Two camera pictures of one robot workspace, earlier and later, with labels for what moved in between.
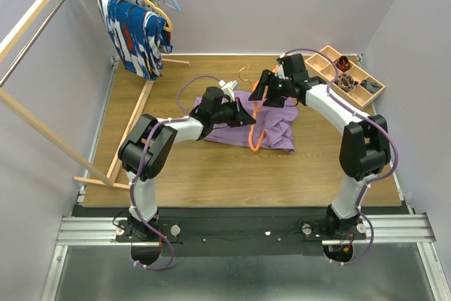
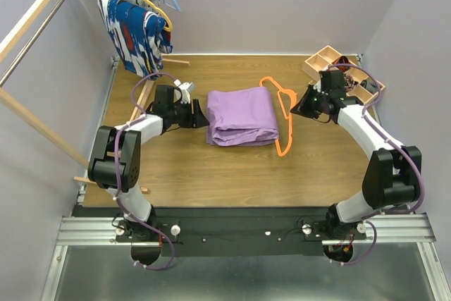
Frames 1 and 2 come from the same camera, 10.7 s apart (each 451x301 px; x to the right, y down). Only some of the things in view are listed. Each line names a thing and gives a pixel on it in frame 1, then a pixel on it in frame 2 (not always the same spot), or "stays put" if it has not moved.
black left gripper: [241, 117] -> [196, 120]
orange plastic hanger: [256, 111] -> [286, 98]
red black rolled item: [343, 63] stays put
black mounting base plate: [246, 232] stays put
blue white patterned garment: [139, 37] stays put
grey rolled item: [372, 87] stays put
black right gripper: [267, 79] -> [301, 108]
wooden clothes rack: [15, 36] stays put
